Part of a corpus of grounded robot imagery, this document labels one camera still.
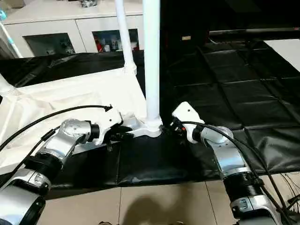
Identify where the white pole with blue band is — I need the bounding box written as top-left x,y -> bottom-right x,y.
0,9 -> 22,58

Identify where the white plastic table top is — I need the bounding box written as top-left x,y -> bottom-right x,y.
0,66 -> 164,170

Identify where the white plastic table leg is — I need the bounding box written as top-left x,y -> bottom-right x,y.
142,0 -> 164,137
0,74 -> 17,96
114,0 -> 138,75

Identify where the black plastic mat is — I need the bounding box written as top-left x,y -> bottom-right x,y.
0,41 -> 300,188

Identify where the white glass-door cabinet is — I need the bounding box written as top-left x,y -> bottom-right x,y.
0,0 -> 146,58

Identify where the grey crumpled object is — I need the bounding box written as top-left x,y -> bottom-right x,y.
80,0 -> 98,8

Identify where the white flat board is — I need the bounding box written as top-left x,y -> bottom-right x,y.
264,39 -> 300,72

